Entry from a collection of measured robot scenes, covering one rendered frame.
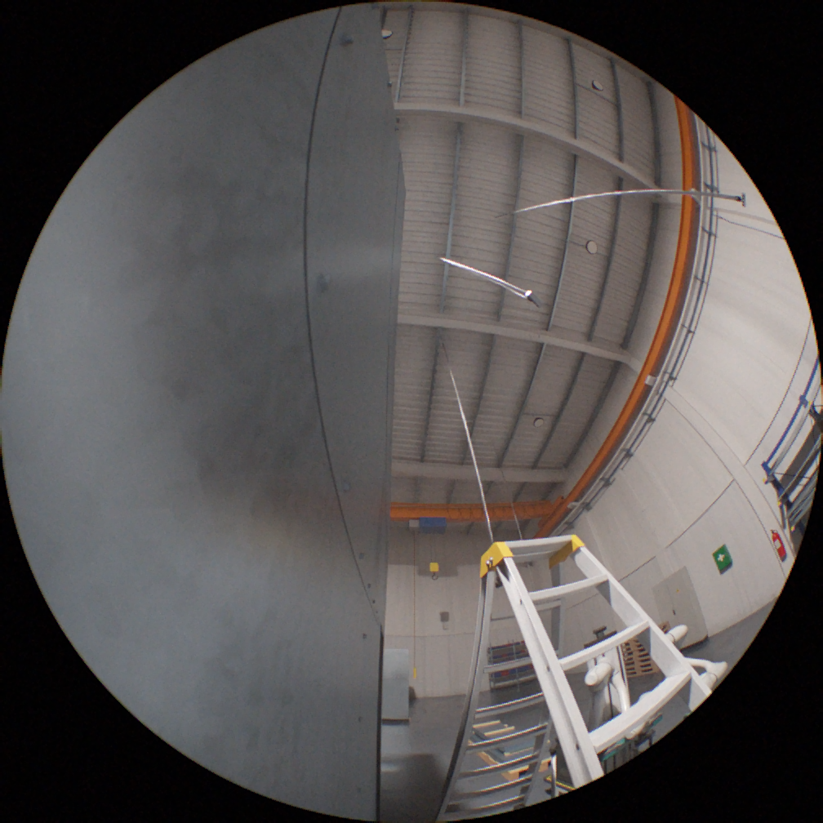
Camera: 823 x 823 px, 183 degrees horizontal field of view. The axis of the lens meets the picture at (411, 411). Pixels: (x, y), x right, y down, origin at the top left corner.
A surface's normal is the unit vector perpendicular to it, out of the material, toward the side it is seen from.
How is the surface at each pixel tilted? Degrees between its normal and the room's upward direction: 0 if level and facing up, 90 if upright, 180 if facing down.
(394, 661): 90
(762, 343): 90
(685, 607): 90
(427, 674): 90
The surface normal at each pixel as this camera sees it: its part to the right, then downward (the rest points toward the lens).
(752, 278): -1.00, -0.06
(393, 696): 0.07, -0.81
